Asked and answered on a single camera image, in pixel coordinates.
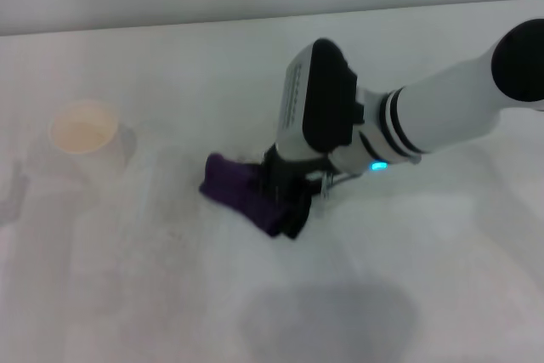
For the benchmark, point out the white paper cup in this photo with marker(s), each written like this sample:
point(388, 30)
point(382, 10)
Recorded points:
point(83, 133)

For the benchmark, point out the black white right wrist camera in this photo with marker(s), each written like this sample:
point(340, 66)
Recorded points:
point(323, 99)

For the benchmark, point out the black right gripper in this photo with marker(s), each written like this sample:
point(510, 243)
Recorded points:
point(289, 171)

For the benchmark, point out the purple rag with black edge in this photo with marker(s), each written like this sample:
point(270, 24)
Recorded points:
point(238, 193)

